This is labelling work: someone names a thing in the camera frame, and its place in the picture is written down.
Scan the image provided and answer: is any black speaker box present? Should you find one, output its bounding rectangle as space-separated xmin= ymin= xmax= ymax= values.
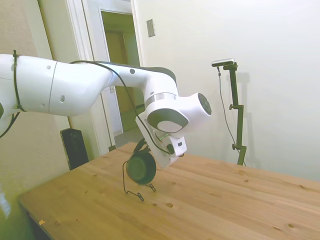
xmin=60 ymin=128 xmax=90 ymax=172

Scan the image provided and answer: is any grey wall switch plate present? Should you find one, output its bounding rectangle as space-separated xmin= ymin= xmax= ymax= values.
xmin=146 ymin=18 xmax=156 ymax=39

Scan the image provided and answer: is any white door frame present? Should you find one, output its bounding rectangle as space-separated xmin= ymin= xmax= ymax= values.
xmin=65 ymin=0 xmax=145 ymax=157

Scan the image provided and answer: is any grey exterior camera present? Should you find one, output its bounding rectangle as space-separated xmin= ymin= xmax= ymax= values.
xmin=211 ymin=57 xmax=237 ymax=68

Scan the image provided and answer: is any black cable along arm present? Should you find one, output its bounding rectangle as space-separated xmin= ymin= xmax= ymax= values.
xmin=0 ymin=60 xmax=172 ymax=155

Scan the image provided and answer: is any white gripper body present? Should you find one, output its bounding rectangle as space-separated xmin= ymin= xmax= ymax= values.
xmin=135 ymin=112 xmax=179 ymax=169

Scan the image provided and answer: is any black cable tie strap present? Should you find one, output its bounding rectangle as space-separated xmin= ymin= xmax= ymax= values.
xmin=12 ymin=49 xmax=28 ymax=113

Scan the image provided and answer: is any dark green bowl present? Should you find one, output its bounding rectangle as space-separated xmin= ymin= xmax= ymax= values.
xmin=125 ymin=150 xmax=158 ymax=186

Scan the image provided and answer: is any black wire rack stand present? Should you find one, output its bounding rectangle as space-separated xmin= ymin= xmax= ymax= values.
xmin=121 ymin=159 xmax=157 ymax=202

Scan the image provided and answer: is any dark green camera stand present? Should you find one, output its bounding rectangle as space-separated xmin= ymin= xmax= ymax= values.
xmin=222 ymin=62 xmax=248 ymax=166

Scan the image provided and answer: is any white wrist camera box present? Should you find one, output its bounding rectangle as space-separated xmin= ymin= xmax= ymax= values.
xmin=166 ymin=135 xmax=188 ymax=158

